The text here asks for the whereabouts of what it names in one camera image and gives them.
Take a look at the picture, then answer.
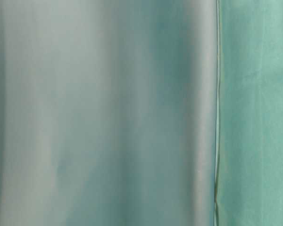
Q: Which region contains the green table cloth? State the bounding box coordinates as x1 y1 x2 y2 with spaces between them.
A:
216 0 283 226

